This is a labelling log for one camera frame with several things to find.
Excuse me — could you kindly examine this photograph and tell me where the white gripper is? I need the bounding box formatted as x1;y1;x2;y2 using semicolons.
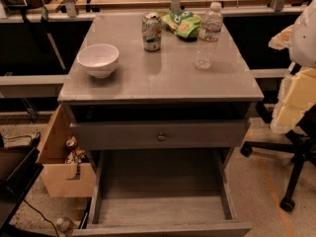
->
270;62;316;133

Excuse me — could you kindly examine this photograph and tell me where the clear plastic water bottle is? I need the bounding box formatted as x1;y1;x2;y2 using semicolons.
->
194;2;223;70

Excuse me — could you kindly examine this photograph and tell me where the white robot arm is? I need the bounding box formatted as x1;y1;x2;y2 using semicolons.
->
269;0;316;133

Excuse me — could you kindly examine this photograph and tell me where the closed grey upper drawer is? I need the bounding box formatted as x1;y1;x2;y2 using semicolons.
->
70;119;249;150

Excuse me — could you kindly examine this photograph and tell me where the grey wooden drawer cabinet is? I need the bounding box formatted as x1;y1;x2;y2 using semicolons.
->
57;11;265;237

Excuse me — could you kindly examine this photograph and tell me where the round metal drawer knob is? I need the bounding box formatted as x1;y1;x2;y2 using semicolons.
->
157;132;166;142

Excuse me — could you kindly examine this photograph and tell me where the open grey bottom drawer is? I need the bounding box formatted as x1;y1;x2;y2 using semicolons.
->
73;149;251;237

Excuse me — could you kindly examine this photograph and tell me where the bottle on floor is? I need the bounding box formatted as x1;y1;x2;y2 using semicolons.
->
56;217;76;237

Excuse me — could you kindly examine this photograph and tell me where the black office chair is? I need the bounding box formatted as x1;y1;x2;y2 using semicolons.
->
240;106;316;212

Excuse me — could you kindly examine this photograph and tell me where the green chip bag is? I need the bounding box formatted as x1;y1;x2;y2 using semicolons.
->
158;11;201;39

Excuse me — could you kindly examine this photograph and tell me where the green white soda can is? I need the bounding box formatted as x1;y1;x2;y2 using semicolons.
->
142;12;162;51

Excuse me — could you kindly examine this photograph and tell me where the white ceramic bowl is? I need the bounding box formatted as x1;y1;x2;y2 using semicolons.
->
77;43;119;78

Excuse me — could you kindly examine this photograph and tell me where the soda can in box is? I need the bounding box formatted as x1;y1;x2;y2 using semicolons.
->
65;139;78;151

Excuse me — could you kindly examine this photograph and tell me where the cardboard box with items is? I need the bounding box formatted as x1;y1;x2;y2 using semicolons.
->
38;106;96;198

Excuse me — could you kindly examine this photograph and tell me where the black cart on left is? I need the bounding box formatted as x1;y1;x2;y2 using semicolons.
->
0;133;43;235

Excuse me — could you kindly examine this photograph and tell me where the black cable on floor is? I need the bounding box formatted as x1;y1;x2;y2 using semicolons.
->
22;198;61;237

